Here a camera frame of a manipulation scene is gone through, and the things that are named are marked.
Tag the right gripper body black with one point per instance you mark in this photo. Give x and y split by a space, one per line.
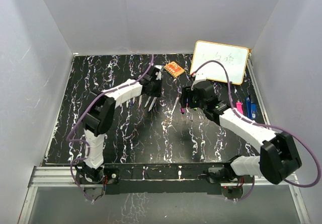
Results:
194 101

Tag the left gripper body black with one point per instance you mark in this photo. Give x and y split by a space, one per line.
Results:
158 82

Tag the magenta cap marker pen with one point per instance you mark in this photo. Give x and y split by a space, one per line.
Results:
175 104

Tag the light blue cap marker pen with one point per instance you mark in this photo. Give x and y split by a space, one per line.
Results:
148 100

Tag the peach cap marker pen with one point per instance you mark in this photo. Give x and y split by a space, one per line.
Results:
140 101

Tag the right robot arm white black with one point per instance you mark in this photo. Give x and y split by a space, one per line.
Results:
278 156

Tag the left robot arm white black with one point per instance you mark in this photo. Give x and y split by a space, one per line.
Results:
99 118

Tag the pink highlighter pen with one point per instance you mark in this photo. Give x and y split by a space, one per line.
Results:
239 106

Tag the orange spiral notebook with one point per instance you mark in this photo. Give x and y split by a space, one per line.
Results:
174 69

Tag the blue eraser tool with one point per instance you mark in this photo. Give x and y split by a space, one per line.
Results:
251 108

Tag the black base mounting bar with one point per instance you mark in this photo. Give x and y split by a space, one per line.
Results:
210 178

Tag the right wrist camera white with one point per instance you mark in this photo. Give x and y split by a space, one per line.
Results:
198 77

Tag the white board yellow frame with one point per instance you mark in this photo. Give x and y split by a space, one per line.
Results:
219 62

